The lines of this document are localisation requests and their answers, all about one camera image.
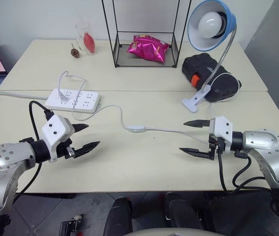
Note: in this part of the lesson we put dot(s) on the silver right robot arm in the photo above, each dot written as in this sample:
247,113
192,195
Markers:
264,145

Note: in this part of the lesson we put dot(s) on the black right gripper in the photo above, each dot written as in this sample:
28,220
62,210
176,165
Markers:
218,146

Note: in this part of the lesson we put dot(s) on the clear glass cup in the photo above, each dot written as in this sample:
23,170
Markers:
80,29

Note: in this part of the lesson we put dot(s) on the red pear-shaped object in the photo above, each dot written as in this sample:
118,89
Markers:
90,43

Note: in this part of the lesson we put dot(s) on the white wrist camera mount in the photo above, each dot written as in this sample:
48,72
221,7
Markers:
221,127
54,127

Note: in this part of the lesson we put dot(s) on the blue gooseneck clip desk lamp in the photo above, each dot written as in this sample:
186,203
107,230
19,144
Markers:
230,22

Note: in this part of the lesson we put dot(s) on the white round light bulb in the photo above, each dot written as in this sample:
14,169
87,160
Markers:
209,24

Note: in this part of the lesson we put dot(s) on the pink snack bag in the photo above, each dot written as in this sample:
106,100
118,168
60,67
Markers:
147,50

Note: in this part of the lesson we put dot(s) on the black case with orange latch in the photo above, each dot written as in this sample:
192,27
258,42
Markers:
201,65

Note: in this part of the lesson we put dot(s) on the small black box on floor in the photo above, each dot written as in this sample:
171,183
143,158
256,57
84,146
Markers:
67,228

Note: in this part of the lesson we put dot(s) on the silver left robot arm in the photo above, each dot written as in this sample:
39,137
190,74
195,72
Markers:
4,155

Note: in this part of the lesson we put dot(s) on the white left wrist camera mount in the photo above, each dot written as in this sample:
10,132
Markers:
54,127

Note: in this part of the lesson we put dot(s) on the white power strip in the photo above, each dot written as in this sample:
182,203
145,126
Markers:
80,100

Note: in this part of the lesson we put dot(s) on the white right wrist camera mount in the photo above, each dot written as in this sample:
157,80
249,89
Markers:
221,127

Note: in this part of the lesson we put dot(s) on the dark rounded shape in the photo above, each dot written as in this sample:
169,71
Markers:
178,211
118,216

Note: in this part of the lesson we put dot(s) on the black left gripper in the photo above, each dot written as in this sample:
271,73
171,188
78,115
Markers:
64,150

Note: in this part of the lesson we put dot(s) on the brown pine cone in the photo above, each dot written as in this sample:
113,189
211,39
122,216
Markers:
75,52

